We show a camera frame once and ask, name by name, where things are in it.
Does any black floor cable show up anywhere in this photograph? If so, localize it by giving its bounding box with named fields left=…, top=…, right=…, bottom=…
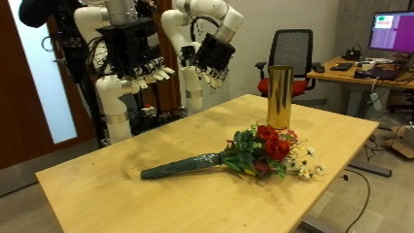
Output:
left=344, top=168, right=373, bottom=233

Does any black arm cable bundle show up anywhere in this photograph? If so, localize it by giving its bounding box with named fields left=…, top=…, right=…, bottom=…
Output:
left=188, top=15, right=223, bottom=45

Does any wooden office desk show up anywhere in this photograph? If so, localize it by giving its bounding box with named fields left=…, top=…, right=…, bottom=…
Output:
left=306, top=56, right=414, bottom=117

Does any black robot stand frame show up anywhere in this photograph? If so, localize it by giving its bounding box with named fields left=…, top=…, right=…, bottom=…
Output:
left=60, top=0, right=187, bottom=149

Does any black keyboard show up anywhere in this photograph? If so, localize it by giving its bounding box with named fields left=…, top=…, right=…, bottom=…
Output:
left=330, top=62, right=354, bottom=72

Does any grey table foot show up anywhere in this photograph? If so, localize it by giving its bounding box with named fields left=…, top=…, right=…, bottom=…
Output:
left=348, top=159, right=393, bottom=178

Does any black desk phone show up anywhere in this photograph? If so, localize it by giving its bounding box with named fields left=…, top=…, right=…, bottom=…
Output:
left=344, top=48, right=362, bottom=61

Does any brown door frosted glass panel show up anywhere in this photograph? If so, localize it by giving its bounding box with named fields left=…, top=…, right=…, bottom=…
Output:
left=0, top=0, right=101, bottom=171

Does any cardboard box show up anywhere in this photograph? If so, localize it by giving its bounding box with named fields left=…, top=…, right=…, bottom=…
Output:
left=385, top=125, right=414, bottom=159

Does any black mesh office chair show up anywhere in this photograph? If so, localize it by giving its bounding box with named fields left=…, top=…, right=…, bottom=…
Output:
left=255, top=28, right=322, bottom=98

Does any white power adapter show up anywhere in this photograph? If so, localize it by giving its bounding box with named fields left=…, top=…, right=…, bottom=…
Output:
left=369, top=92, right=385, bottom=112

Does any black jacket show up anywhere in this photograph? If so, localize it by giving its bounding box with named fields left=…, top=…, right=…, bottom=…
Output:
left=19, top=0, right=88, bottom=29

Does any computer monitor purple screen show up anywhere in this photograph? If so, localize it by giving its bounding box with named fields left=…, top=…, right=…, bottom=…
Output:
left=368, top=10, right=414, bottom=54

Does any black laptop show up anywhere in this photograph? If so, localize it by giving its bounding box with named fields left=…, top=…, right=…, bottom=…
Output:
left=353, top=54, right=414, bottom=82

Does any artificial flower bouquet green handle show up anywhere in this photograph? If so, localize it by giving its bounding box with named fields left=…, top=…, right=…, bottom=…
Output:
left=140, top=124, right=328, bottom=181

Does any tall gold cylinder vase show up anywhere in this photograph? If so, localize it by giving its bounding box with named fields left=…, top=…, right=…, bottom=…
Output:
left=265, top=65, right=296, bottom=130

